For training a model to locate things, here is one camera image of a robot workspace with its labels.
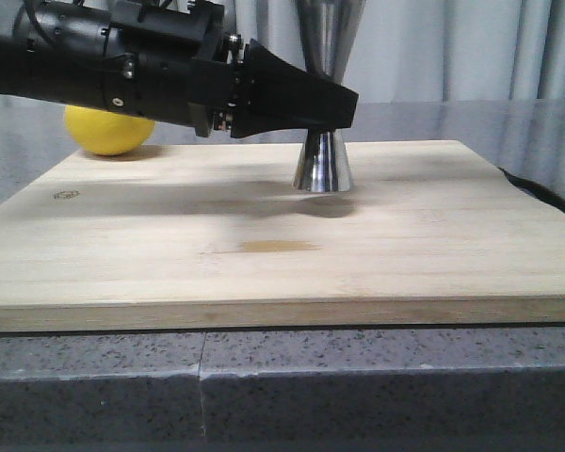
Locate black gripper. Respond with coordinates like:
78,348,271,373
105,2,359,138

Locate steel hourglass jigger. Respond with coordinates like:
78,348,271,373
293,1,365,193

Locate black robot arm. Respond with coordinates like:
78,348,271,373
0,1,358,138

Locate grey curtain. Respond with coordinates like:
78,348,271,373
0,0,565,107

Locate light wooden cutting board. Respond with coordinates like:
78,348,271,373
0,141,565,332

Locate yellow lemon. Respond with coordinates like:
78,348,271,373
63,105,155,156

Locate black cable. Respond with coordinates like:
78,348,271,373
496,165,565,222

